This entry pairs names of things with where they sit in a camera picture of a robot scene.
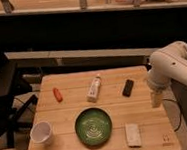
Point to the black office chair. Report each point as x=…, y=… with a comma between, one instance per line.
x=11, y=85

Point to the white glue bottle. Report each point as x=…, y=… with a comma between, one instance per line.
x=94, y=89

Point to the grey metal bench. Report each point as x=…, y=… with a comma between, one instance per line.
x=79, y=59

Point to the white sponge block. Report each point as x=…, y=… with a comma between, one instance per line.
x=133, y=136

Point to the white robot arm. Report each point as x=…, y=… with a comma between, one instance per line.
x=169, y=62

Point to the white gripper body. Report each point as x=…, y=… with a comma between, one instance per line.
x=156, y=98

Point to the white ceramic cup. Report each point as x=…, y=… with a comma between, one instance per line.
x=42, y=133

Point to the green ceramic plate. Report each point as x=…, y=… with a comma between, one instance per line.
x=93, y=127

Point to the black eraser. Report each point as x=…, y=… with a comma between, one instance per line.
x=128, y=88

